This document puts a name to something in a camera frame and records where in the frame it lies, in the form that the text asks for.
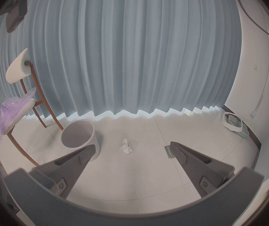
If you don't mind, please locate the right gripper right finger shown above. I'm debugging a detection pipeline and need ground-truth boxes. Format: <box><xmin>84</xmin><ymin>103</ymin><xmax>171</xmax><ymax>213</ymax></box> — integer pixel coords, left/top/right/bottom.
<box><xmin>169</xmin><ymin>141</ymin><xmax>234</xmax><ymax>199</ymax></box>

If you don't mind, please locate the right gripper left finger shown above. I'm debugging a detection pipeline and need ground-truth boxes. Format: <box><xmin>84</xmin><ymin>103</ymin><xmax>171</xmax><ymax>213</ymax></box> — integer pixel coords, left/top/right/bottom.
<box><xmin>28</xmin><ymin>144</ymin><xmax>96</xmax><ymax>199</ymax></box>

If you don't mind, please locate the white paper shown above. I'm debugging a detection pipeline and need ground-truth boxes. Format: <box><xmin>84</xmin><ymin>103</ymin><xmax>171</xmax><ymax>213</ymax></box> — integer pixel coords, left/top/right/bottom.
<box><xmin>119</xmin><ymin>138</ymin><xmax>134</xmax><ymax>154</ymax></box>

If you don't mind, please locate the purple plastic bag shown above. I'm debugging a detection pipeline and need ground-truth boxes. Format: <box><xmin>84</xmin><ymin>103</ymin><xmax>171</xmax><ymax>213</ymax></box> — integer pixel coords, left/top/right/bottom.
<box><xmin>0</xmin><ymin>87</ymin><xmax>36</xmax><ymax>146</ymax></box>

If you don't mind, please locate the wooden chair with white cushions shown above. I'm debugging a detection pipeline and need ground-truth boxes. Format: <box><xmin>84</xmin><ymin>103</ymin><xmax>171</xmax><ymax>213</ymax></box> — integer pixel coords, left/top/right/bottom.
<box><xmin>0</xmin><ymin>48</ymin><xmax>64</xmax><ymax>167</ymax></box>

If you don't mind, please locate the pale blue curtain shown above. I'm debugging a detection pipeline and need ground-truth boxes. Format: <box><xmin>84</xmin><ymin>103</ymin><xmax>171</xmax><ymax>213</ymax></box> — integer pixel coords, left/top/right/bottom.
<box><xmin>0</xmin><ymin>0</ymin><xmax>242</xmax><ymax>126</ymax></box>

